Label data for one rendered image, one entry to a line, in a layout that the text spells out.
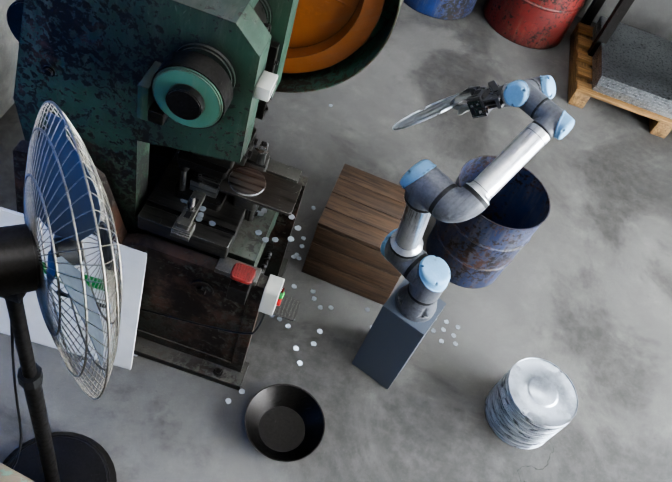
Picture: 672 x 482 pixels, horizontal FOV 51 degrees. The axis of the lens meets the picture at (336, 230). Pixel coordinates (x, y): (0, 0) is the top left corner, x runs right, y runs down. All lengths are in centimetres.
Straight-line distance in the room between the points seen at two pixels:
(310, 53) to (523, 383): 150
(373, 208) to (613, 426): 138
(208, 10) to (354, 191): 145
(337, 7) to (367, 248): 103
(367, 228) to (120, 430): 121
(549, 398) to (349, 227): 103
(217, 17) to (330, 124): 212
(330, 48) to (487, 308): 153
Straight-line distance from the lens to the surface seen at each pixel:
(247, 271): 212
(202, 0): 175
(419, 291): 244
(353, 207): 292
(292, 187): 233
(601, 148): 448
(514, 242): 307
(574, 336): 345
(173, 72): 170
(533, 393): 288
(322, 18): 230
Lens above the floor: 249
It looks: 49 degrees down
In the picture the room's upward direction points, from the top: 21 degrees clockwise
